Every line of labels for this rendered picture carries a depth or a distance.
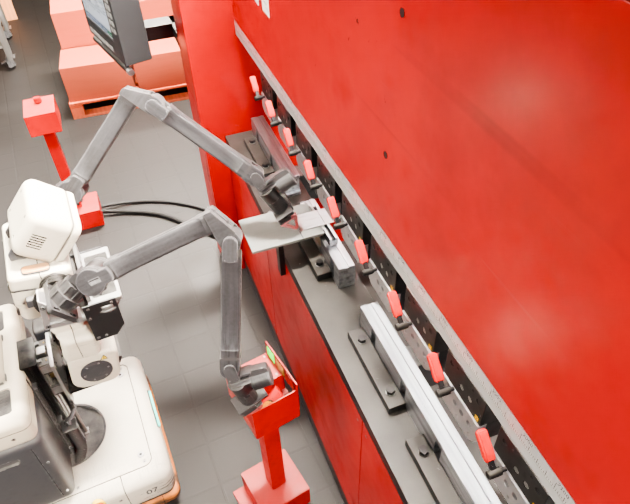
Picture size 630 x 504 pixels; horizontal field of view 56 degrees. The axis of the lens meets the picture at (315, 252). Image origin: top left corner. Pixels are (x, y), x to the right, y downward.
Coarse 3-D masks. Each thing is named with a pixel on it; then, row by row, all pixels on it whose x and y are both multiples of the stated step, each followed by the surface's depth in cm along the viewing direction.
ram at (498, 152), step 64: (320, 0) 147; (384, 0) 115; (448, 0) 94; (512, 0) 80; (576, 0) 69; (320, 64) 159; (384, 64) 122; (448, 64) 99; (512, 64) 84; (576, 64) 72; (320, 128) 174; (384, 128) 131; (448, 128) 105; (512, 128) 87; (576, 128) 75; (384, 192) 141; (448, 192) 111; (512, 192) 92; (576, 192) 78; (448, 256) 118; (512, 256) 96; (576, 256) 82; (448, 320) 126; (512, 320) 102; (576, 320) 85; (512, 384) 108; (576, 384) 89; (576, 448) 94
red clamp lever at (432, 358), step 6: (432, 354) 131; (432, 360) 131; (438, 360) 132; (432, 366) 131; (438, 366) 131; (432, 372) 131; (438, 372) 131; (438, 378) 131; (444, 378) 132; (438, 384) 131; (438, 390) 131; (444, 390) 131; (450, 390) 131; (438, 396) 131
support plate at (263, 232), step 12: (300, 204) 221; (264, 216) 216; (252, 228) 212; (264, 228) 211; (276, 228) 211; (288, 228) 211; (312, 228) 211; (252, 240) 207; (264, 240) 207; (276, 240) 207; (288, 240) 207; (300, 240) 207; (252, 252) 203
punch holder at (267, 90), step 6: (264, 78) 222; (264, 84) 224; (264, 90) 227; (270, 90) 219; (270, 96) 220; (276, 96) 218; (264, 102) 231; (276, 102) 219; (264, 108) 233; (276, 108) 221; (276, 114) 223; (270, 120) 229; (276, 120) 224
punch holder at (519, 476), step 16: (496, 448) 120; (512, 448) 114; (496, 464) 122; (512, 464) 115; (528, 464) 110; (496, 480) 124; (512, 480) 117; (528, 480) 111; (512, 496) 118; (528, 496) 113; (544, 496) 107
